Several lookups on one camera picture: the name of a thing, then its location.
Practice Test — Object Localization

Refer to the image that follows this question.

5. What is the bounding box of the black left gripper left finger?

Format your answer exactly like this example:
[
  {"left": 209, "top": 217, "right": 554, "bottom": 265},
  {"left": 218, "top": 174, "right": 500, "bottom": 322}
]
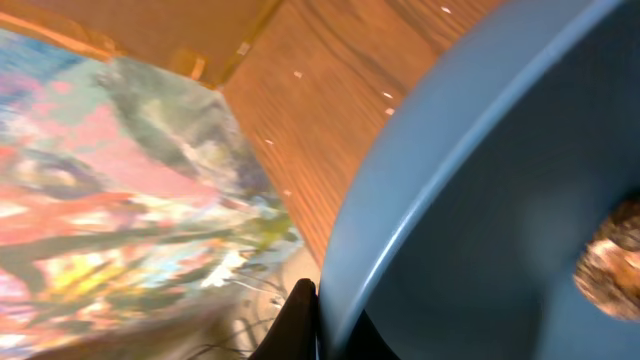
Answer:
[{"left": 249, "top": 278, "right": 318, "bottom": 360}]

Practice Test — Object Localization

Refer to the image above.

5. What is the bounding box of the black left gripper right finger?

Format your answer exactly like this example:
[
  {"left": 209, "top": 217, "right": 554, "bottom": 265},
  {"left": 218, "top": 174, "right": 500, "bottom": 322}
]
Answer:
[{"left": 344, "top": 311, "right": 399, "bottom": 360}]

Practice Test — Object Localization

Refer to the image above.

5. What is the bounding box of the blue plate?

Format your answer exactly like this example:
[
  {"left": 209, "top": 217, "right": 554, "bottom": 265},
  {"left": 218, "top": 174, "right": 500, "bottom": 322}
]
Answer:
[{"left": 318, "top": 0, "right": 639, "bottom": 359}]

